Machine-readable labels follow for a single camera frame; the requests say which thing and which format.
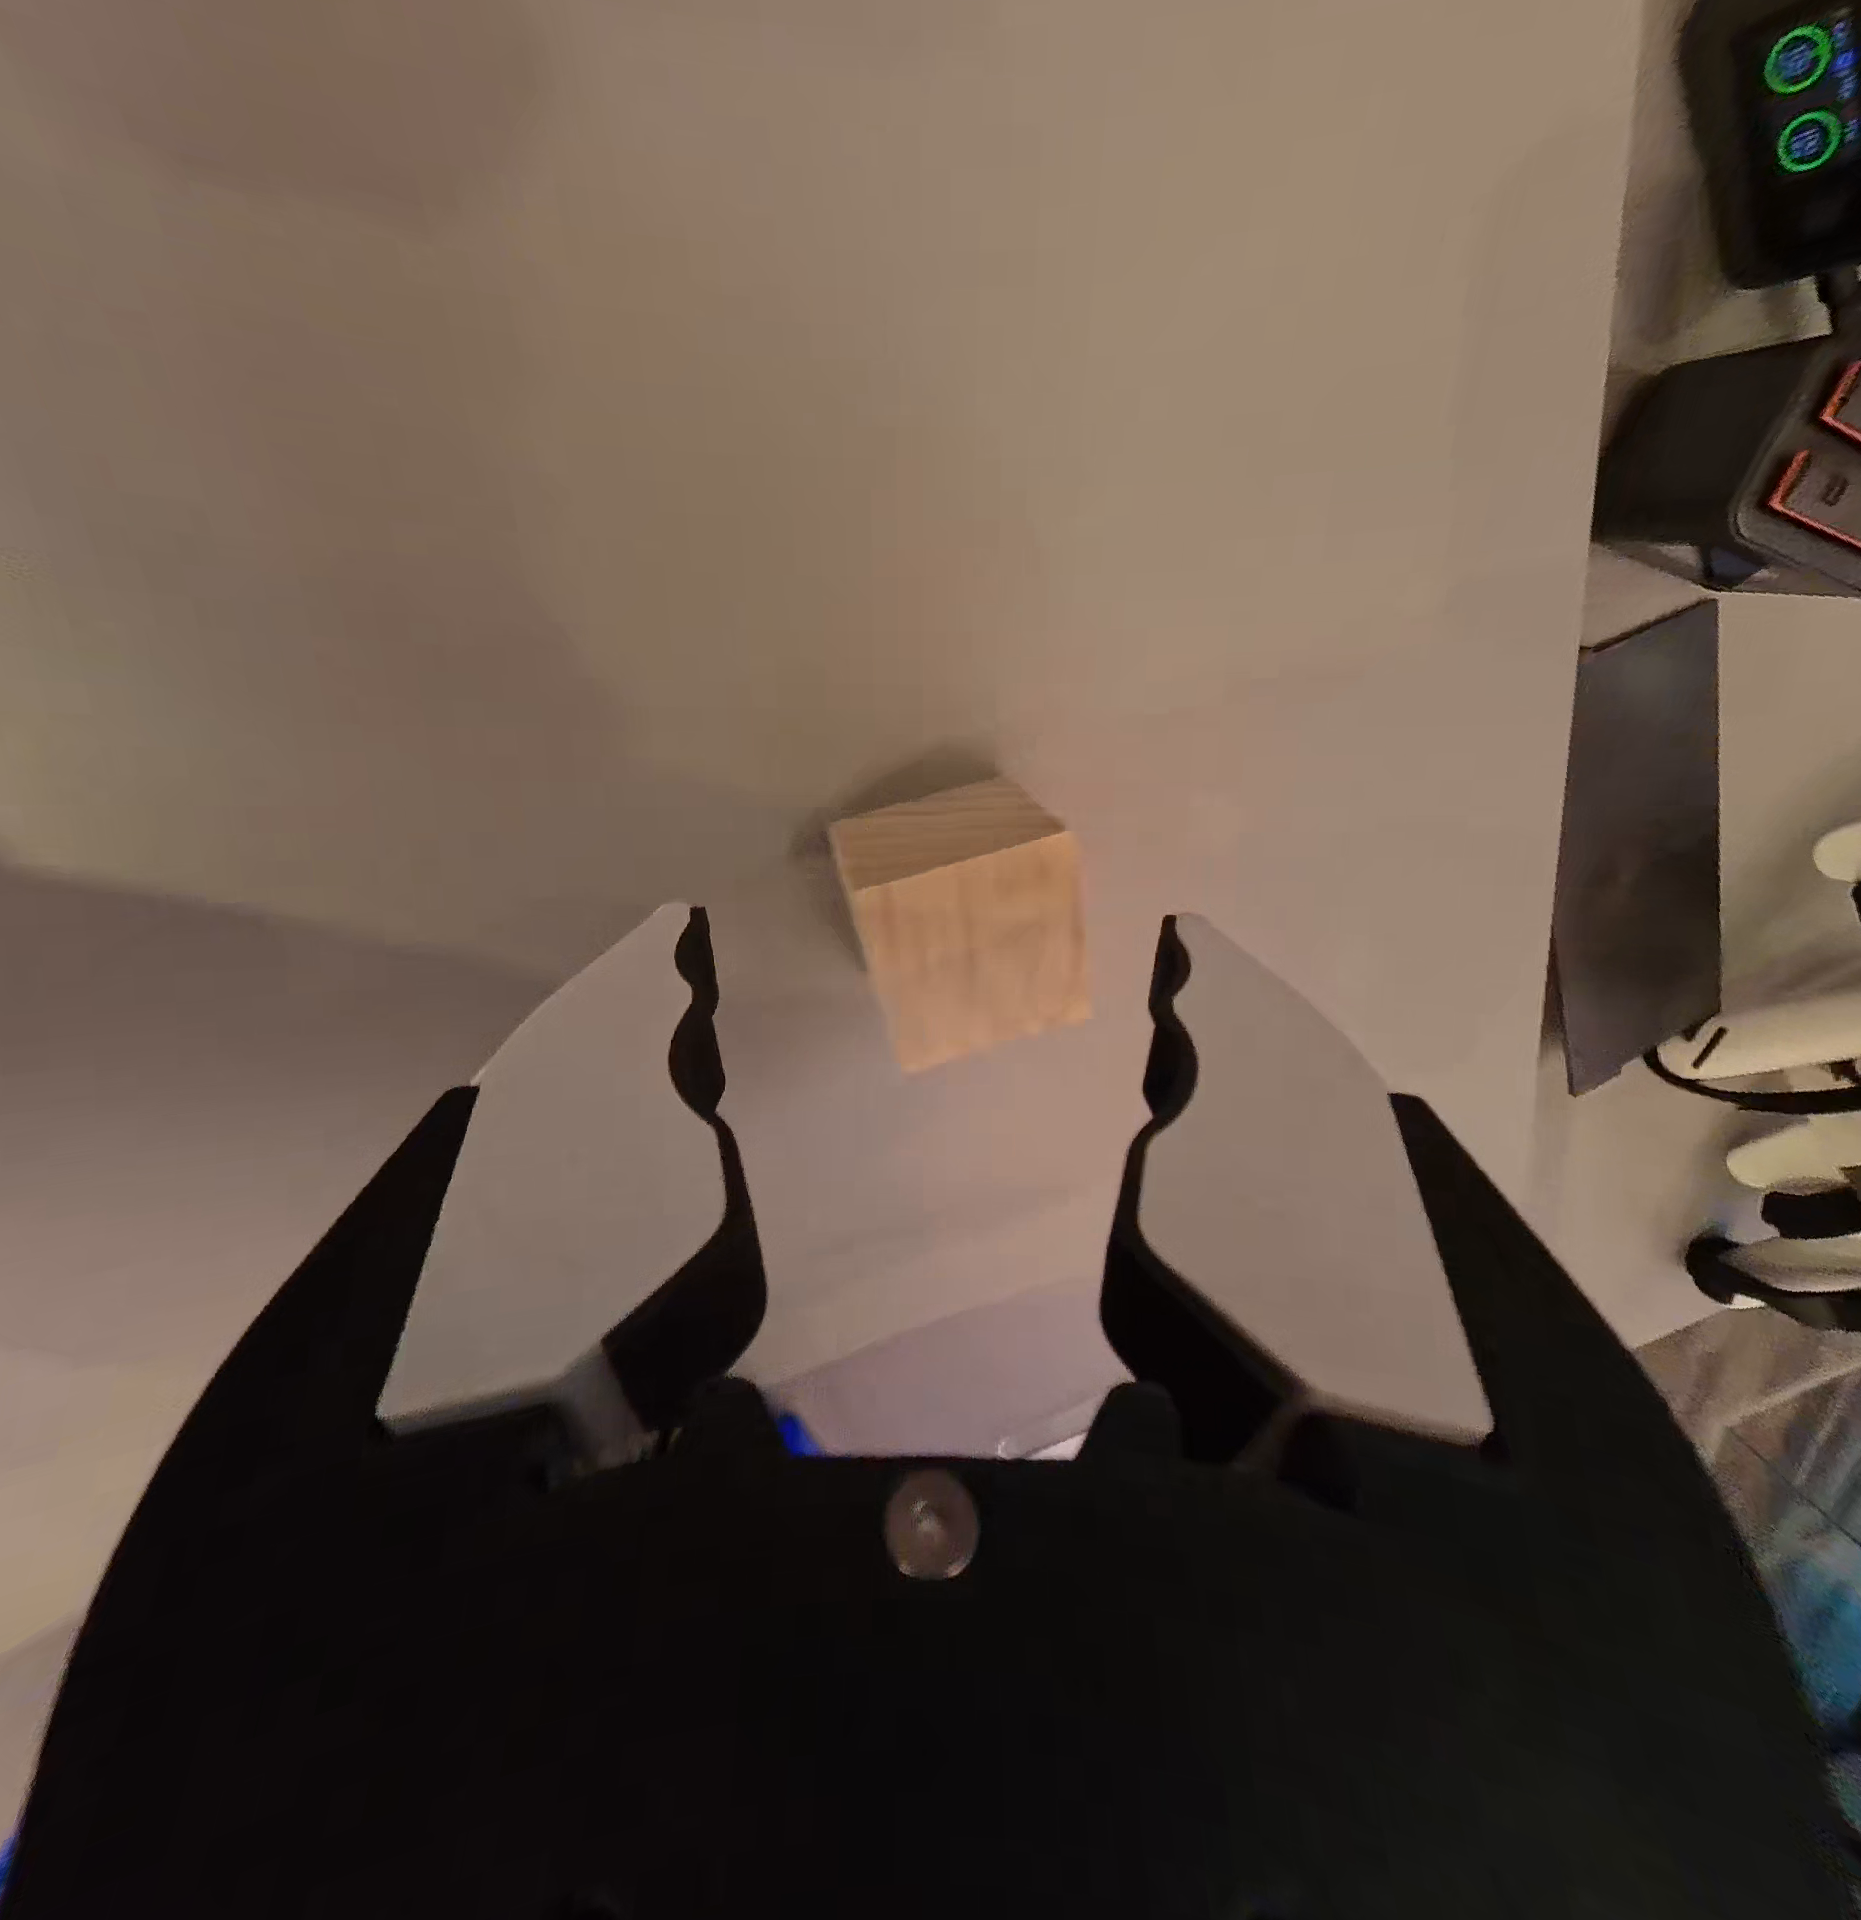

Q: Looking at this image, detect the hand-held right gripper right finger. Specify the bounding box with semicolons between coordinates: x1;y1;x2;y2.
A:
1100;912;1498;1471

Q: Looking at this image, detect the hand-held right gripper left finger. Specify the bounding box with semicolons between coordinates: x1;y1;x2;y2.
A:
375;900;766;1427

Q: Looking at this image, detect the wooden cube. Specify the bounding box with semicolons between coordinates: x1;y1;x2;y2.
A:
825;773;1097;1075

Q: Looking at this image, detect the black battery charger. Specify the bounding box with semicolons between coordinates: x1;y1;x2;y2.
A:
1594;321;1861;599

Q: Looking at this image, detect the black power station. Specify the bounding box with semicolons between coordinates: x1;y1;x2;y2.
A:
1681;0;1861;287

